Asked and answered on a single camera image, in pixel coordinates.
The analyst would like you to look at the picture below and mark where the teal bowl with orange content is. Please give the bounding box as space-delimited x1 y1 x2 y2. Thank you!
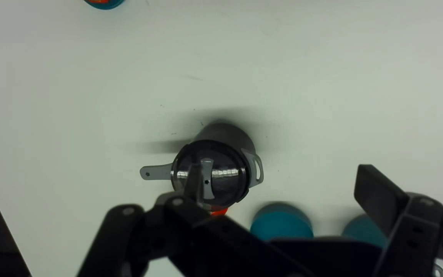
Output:
81 0 129 11

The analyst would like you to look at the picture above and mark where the teal plastic cup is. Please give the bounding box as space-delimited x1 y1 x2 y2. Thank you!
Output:
249 201 315 243
340 214 391 249

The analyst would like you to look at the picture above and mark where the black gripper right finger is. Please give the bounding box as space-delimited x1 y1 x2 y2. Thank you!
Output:
352 163 443 277

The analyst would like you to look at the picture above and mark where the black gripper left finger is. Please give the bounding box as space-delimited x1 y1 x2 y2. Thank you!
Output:
75 158 311 277

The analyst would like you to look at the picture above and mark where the dark grey pot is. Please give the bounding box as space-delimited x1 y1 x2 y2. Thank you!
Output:
138 118 266 212

